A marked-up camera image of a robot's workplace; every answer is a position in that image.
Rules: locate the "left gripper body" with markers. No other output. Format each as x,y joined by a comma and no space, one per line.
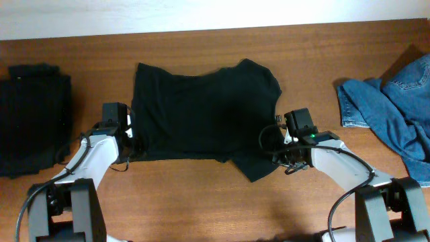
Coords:
133,150

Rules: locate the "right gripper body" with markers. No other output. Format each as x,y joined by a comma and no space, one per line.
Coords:
289,158

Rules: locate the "black t-shirt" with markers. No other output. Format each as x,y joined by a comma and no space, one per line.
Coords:
227,115

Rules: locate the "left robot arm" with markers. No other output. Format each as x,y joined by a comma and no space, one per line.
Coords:
66,207

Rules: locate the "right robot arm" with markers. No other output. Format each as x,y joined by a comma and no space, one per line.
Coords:
386,208

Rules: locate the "black fabric storage container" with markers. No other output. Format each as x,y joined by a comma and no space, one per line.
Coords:
36,118

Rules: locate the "small shirt label tag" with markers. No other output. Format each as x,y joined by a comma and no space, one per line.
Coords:
278,118

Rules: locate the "blue denim jeans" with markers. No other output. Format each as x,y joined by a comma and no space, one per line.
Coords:
396,111

